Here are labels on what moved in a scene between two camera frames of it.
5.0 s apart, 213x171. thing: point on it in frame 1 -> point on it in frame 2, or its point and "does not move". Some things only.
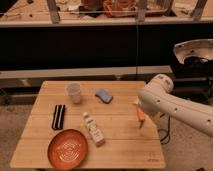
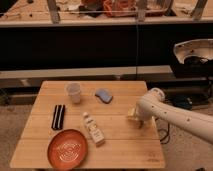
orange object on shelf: [119, 8] does not move
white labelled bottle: [96, 134] does not move
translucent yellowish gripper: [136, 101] -> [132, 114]
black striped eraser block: [59, 113] does not move
